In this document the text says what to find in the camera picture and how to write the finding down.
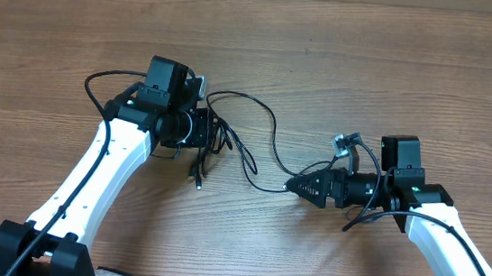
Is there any thin black USB cable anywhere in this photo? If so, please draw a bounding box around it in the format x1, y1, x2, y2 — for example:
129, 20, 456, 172
196, 88, 345, 200

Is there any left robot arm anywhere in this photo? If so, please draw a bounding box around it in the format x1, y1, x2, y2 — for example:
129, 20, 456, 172
0, 56, 214, 276

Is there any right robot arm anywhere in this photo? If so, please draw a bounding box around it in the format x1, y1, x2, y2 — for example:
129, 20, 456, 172
284, 133, 492, 276

